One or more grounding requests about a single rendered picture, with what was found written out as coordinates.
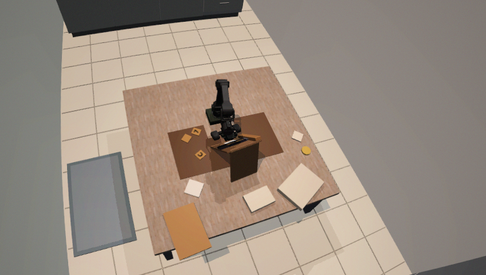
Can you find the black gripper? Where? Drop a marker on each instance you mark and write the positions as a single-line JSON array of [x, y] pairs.
[[216, 135]]

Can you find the yellow flat disc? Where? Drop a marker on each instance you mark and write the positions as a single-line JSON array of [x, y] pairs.
[[306, 150]]

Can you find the tan flat rectangular board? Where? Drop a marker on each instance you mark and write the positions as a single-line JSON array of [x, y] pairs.
[[187, 231]]

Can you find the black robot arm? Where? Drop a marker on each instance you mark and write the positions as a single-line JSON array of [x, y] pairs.
[[224, 109]]

